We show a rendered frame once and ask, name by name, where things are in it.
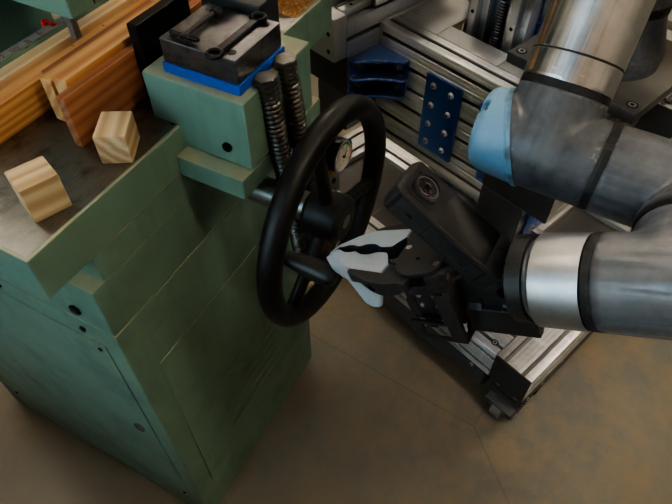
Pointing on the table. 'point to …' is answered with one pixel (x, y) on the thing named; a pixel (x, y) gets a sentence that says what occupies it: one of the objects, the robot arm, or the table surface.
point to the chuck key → (197, 25)
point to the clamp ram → (145, 39)
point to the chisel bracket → (62, 6)
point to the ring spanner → (235, 36)
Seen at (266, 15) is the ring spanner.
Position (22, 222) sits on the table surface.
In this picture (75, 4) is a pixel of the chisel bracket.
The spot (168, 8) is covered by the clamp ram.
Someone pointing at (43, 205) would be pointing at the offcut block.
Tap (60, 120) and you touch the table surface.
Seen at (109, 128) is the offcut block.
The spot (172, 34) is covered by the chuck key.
